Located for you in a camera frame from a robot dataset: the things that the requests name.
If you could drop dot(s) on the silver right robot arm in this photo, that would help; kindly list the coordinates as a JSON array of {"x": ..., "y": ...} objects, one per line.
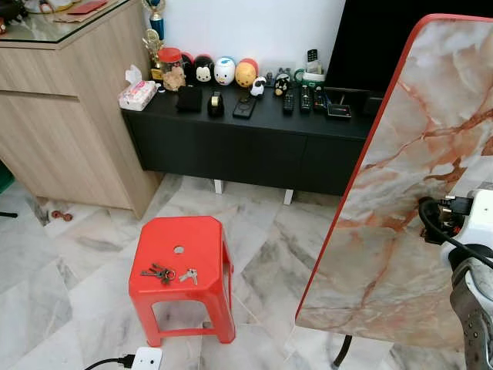
[{"x": 474, "y": 308}]

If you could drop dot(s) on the bunch of metal keys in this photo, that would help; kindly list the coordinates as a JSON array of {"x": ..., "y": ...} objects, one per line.
[{"x": 159, "y": 273}]

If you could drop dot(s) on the marble table with red edge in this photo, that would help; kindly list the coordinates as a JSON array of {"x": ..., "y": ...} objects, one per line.
[{"x": 416, "y": 193}]

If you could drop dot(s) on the black set-top box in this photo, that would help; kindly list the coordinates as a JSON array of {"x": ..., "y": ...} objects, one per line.
[{"x": 339, "y": 109}]

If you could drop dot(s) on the long black remote control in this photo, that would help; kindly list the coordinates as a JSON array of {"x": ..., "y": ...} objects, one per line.
[
  {"x": 305, "y": 99},
  {"x": 288, "y": 102},
  {"x": 320, "y": 99}
]

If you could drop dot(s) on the black flat television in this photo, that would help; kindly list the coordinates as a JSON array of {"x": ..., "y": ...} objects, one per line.
[{"x": 370, "y": 46}]

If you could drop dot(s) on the small black keypad remote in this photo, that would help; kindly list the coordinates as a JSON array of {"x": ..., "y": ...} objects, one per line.
[{"x": 312, "y": 56}]

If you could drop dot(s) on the small black panda figure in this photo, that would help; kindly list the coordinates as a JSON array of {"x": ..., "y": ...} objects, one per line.
[{"x": 282, "y": 83}]

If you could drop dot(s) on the long black TV console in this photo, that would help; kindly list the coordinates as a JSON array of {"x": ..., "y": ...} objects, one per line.
[{"x": 246, "y": 146}]

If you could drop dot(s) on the small white dog figure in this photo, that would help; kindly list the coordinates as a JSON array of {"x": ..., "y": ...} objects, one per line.
[{"x": 258, "y": 87}]

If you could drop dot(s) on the black phone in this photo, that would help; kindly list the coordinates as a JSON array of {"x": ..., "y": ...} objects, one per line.
[{"x": 245, "y": 106}]

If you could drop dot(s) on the yellow round plush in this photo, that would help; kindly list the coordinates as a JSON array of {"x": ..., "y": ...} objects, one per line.
[{"x": 246, "y": 73}]

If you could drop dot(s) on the black tape dispenser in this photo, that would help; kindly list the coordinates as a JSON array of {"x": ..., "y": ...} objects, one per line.
[{"x": 216, "y": 102}]

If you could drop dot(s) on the white round plush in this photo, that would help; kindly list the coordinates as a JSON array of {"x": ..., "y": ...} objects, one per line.
[{"x": 224, "y": 71}]

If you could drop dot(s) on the red plastic stool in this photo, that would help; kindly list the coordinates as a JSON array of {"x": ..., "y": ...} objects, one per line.
[{"x": 181, "y": 254}]

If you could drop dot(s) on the black mouse plush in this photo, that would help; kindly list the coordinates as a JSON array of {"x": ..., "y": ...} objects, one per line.
[{"x": 202, "y": 71}]

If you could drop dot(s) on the black wallet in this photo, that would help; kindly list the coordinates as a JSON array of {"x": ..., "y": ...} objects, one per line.
[{"x": 189, "y": 99}]

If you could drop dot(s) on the clear jar with red lid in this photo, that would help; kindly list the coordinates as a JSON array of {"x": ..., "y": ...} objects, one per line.
[{"x": 171, "y": 71}]

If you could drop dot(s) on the pink tissue pack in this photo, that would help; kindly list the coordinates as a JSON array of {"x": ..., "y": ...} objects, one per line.
[{"x": 139, "y": 94}]

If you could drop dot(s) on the blue and gold trophy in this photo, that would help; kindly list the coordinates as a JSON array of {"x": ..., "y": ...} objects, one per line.
[{"x": 156, "y": 19}]

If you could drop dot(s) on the small red dumbbell toy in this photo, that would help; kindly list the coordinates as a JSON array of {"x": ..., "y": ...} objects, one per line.
[{"x": 62, "y": 216}]

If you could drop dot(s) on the light wooden cabinet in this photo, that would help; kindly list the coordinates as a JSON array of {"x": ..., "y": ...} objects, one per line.
[{"x": 62, "y": 131}]

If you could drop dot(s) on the red envelope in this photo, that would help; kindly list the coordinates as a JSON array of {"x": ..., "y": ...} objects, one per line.
[{"x": 85, "y": 6}]

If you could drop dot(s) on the green box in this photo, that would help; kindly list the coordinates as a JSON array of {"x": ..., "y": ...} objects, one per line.
[{"x": 4, "y": 179}]

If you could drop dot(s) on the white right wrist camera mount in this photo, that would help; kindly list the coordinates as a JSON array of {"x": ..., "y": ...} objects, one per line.
[{"x": 479, "y": 220}]

